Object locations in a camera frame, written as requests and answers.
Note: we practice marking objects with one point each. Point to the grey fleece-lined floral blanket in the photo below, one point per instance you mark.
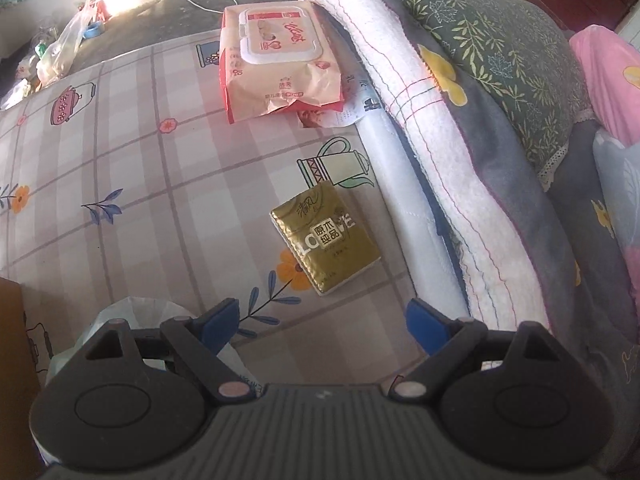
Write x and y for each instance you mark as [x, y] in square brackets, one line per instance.
[450, 185]

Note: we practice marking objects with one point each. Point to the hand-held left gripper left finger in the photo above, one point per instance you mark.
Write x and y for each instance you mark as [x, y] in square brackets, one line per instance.
[220, 322]

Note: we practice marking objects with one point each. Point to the small blue bowl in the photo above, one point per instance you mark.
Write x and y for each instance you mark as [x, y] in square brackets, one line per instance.
[93, 31]

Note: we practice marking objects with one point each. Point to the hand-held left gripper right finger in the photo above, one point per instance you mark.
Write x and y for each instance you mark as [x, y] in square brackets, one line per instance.
[425, 325]

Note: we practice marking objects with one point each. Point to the white paper receipt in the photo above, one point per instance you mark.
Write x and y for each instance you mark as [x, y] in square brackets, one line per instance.
[350, 110]

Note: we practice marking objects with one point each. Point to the pink pillow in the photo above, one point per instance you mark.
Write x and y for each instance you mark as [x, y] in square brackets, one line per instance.
[610, 70]

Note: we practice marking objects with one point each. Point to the plaid patterned bed sheet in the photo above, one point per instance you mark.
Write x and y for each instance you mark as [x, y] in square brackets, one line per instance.
[150, 185]

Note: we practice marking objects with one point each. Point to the gold tissue pack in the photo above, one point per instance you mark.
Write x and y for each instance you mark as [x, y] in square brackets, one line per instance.
[325, 240]

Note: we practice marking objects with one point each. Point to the white printed plastic bag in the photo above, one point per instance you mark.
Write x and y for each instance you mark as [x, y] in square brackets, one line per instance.
[145, 307]

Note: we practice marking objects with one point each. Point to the pink wet wipes pack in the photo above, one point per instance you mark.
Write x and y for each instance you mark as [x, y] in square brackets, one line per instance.
[280, 60]

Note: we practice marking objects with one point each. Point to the clear plastic bag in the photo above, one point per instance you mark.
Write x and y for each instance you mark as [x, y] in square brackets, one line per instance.
[60, 50]

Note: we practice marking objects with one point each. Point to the grey leaf print pillow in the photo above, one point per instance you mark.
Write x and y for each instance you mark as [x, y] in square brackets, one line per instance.
[500, 60]

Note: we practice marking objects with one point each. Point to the brown cardboard box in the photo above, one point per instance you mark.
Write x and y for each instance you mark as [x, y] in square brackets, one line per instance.
[15, 340]

